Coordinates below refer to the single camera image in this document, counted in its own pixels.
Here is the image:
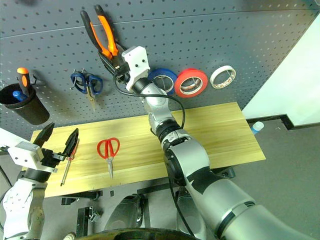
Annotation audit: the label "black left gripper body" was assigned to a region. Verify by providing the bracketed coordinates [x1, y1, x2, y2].
[39, 147, 66, 173]

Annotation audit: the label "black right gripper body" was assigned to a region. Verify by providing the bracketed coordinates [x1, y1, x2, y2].
[113, 62, 131, 85]

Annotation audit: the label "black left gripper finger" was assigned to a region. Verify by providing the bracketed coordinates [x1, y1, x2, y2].
[61, 128, 80, 162]
[33, 122, 55, 149]

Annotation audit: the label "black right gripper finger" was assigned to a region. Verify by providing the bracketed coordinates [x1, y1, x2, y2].
[98, 51, 121, 76]
[114, 41, 129, 67]

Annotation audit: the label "orange black pliers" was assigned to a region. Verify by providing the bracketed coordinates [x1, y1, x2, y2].
[79, 4, 120, 61]

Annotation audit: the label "blue tape roll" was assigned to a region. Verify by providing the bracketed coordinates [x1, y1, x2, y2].
[147, 67, 177, 96]

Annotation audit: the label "red tape roll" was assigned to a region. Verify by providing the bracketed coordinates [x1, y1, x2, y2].
[174, 67, 209, 98]

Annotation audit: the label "dark grey pegboard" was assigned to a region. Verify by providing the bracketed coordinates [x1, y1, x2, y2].
[0, 0, 320, 134]

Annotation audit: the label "white tape roll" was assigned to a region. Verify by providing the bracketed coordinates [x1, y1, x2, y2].
[209, 65, 237, 90]

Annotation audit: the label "black tool cup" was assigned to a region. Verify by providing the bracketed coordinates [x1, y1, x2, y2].
[0, 83, 50, 125]

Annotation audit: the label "table caster wheel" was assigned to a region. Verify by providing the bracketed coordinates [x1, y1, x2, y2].
[88, 206, 103, 223]

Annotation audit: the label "white capped blue bottle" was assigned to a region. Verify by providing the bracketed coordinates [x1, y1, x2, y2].
[251, 121, 265, 136]

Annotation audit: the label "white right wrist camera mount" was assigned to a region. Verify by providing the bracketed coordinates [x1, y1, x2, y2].
[121, 46, 151, 91]

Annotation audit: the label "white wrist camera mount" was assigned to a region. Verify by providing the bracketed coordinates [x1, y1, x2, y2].
[121, 46, 151, 91]
[7, 141, 43, 169]

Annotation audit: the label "red handled screwdriver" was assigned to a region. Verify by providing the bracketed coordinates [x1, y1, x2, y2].
[60, 138, 81, 187]

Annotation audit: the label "blue handled scissors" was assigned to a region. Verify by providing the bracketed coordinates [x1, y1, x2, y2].
[70, 69, 104, 112]

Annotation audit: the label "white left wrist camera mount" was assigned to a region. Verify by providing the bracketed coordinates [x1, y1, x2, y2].
[7, 141, 43, 169]

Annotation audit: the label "red handled scissors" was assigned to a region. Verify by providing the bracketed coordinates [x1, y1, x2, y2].
[96, 137, 121, 180]

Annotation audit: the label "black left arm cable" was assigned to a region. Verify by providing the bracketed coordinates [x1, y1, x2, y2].
[0, 163, 13, 191]

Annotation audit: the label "blue handled tool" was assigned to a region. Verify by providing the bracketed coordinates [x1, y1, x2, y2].
[12, 90, 28, 102]

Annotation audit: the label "orange black handled screwdriver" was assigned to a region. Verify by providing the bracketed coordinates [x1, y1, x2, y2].
[16, 66, 32, 97]

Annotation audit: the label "black metal table frame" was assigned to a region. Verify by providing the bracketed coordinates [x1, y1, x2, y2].
[61, 166, 236, 240]

